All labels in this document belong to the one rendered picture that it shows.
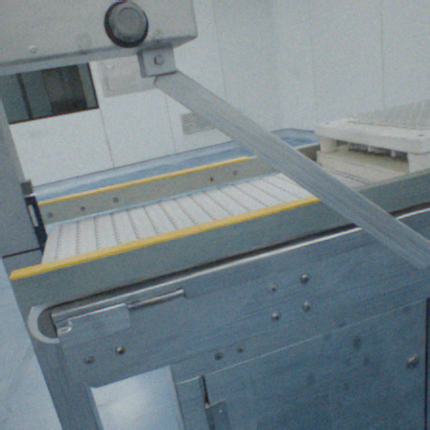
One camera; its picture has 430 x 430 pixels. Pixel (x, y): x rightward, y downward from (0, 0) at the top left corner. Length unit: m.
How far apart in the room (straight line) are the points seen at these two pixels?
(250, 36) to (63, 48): 5.87
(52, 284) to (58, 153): 5.06
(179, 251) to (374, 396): 0.43
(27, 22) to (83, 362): 0.31
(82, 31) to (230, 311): 0.31
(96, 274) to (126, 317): 0.06
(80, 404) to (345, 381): 0.47
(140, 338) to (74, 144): 5.06
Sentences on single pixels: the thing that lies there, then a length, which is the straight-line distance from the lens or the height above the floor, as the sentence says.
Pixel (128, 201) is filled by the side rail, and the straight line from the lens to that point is 0.68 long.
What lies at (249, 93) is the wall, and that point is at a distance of 6.14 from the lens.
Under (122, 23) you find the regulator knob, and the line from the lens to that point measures 0.34.
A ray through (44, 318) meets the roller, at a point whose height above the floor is 0.87.
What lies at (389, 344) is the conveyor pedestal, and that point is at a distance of 0.69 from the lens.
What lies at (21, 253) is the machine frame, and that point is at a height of 0.85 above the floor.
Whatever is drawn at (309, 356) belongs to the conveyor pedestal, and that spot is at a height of 0.68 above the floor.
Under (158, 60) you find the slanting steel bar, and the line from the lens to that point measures 0.40.
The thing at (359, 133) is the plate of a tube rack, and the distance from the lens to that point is 0.65.
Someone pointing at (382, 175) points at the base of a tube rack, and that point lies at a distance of 0.62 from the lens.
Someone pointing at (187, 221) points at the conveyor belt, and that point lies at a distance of 0.57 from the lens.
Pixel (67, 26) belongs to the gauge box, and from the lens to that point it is 0.36.
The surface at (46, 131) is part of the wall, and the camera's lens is 5.44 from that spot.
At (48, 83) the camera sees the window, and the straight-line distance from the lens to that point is 5.44.
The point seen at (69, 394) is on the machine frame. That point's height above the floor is 0.57.
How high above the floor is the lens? 1.07
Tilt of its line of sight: 19 degrees down
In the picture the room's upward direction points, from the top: 9 degrees counter-clockwise
